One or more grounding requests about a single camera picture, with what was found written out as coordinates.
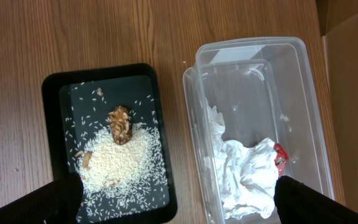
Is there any black plastic tray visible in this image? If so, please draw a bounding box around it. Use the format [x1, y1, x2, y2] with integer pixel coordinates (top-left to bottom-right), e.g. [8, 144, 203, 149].
[42, 63, 177, 223]

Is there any white napkin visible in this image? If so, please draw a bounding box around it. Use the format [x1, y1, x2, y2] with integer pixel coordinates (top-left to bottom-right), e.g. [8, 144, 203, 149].
[208, 106, 279, 220]

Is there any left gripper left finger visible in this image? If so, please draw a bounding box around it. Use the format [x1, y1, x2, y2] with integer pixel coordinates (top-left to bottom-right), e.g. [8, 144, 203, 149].
[0, 173, 83, 224]

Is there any rice leftovers pile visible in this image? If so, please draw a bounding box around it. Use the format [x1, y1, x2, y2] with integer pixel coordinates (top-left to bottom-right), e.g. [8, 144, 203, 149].
[63, 80, 170, 218]

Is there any brown food scrap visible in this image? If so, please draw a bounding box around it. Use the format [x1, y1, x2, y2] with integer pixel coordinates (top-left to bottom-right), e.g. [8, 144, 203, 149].
[108, 106, 132, 145]

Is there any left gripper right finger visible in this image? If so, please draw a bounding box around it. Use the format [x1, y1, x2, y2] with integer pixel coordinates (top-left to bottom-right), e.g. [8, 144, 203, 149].
[274, 175, 358, 224]

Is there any clear plastic storage bin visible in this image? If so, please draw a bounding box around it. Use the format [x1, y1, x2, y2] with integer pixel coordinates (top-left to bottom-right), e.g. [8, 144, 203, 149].
[183, 37, 334, 223]

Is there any red snack wrapper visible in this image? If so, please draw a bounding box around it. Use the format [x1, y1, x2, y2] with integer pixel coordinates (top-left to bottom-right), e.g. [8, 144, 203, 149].
[273, 143, 290, 177]

